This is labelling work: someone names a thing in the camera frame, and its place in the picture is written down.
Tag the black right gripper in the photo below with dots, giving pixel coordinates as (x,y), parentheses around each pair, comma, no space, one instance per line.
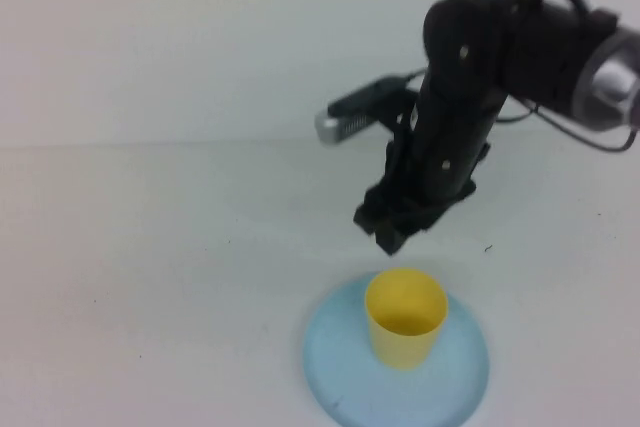
(410,207)

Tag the yellow plastic cup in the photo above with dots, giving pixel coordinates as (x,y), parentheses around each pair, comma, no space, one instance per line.
(400,352)

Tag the light blue round plate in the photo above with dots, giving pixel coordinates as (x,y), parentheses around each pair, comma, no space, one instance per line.
(340,362)

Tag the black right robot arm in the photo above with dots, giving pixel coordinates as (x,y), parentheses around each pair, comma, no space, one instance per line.
(475,37)

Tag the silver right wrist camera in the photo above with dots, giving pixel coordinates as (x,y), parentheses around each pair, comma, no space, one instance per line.
(332,129)

